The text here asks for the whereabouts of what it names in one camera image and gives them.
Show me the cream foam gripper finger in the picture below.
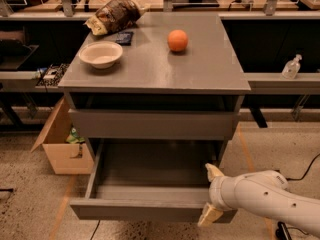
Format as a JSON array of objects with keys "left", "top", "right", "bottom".
[
  {"left": 197, "top": 203, "right": 224, "bottom": 227},
  {"left": 205, "top": 163, "right": 224, "bottom": 182}
]

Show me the grey drawer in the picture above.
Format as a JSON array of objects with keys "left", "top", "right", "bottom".
[
  {"left": 69, "top": 139, "right": 238, "bottom": 224},
  {"left": 69, "top": 109, "right": 239, "bottom": 140}
]

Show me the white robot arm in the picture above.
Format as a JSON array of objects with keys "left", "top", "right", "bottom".
[{"left": 198, "top": 163, "right": 320, "bottom": 237}]

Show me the grey drawer cabinet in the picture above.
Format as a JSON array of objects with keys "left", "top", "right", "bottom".
[{"left": 57, "top": 11, "right": 252, "bottom": 172}]

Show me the grey top drawer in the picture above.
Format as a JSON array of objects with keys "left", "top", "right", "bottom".
[{"left": 69, "top": 109, "right": 239, "bottom": 140}]

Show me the black plug device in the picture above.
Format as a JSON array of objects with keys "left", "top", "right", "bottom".
[{"left": 275, "top": 222, "right": 292, "bottom": 240}]

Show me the clear sanitizer bottle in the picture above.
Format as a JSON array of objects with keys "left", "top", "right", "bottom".
[{"left": 282, "top": 54, "right": 302, "bottom": 79}]

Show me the orange fruit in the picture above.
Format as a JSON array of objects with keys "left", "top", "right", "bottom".
[{"left": 167, "top": 30, "right": 188, "bottom": 52}]

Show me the green packet in box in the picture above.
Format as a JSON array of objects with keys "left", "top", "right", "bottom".
[{"left": 66, "top": 127, "right": 85, "bottom": 144}]

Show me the cardboard box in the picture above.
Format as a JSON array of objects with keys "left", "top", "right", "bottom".
[{"left": 31, "top": 98, "right": 94, "bottom": 174}]

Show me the grey metal shelf rack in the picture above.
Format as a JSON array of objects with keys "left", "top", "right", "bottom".
[{"left": 0, "top": 0, "right": 320, "bottom": 132}]

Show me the dark blue snack packet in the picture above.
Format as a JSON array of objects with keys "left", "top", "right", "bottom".
[{"left": 116, "top": 31, "right": 133, "bottom": 46}]

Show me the white paper bowl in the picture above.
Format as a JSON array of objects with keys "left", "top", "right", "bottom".
[{"left": 79, "top": 41, "right": 123, "bottom": 69}]

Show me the black patterned notebook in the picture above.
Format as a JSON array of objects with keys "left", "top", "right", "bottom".
[{"left": 37, "top": 63, "right": 69, "bottom": 87}]

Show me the brown chip bag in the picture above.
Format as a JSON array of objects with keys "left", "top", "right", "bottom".
[{"left": 85, "top": 0, "right": 150, "bottom": 36}]

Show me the black floor cable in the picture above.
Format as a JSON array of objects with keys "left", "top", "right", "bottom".
[{"left": 285, "top": 153, "right": 320, "bottom": 182}]

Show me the black cable under cabinet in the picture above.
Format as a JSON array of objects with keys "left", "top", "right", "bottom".
[{"left": 89, "top": 220, "right": 101, "bottom": 240}]

